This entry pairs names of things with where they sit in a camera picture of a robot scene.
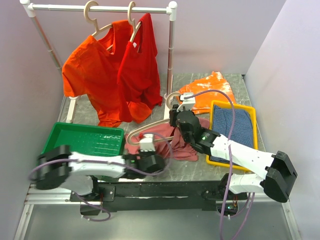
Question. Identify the green plastic tray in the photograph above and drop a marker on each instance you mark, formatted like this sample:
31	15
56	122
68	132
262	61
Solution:
87	139

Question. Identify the aluminium frame rail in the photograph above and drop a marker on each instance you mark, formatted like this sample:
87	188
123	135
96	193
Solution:
51	215

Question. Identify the orange t shirt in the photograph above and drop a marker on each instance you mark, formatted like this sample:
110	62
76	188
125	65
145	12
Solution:
92	70

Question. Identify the white clothes rack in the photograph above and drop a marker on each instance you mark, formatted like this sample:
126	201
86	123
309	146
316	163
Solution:
171	10

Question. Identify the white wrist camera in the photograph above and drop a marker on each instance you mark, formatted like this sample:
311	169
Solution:
146	144
187	102

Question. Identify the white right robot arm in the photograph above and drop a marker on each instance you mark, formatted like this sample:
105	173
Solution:
272	174

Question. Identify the yellow plastic tray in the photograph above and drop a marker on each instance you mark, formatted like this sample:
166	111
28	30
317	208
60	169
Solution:
249	109

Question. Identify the beige hanger with red shirt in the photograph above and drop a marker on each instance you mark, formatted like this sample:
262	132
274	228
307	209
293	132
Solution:
132	22

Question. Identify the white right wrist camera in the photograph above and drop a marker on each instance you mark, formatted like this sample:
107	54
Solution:
187	102

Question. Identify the red t shirt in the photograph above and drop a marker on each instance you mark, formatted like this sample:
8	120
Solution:
138	78

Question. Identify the blue checked shirt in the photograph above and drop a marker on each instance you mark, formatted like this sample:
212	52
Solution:
243	130

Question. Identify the orange white patterned shirt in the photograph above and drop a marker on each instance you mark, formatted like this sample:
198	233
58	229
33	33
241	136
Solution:
215	81

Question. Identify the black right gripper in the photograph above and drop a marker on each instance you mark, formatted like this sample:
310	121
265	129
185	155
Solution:
173	114

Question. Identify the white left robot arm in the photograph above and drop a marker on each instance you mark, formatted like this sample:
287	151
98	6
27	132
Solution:
77	172

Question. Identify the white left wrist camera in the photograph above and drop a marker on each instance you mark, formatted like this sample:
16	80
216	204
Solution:
146	144

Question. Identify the dusty pink t shirt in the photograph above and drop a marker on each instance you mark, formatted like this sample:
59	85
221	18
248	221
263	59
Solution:
181	151

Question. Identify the beige hanger with orange shirt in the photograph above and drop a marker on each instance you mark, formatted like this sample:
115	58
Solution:
93	21

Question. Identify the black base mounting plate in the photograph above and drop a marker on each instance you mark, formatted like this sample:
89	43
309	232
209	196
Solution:
166	195

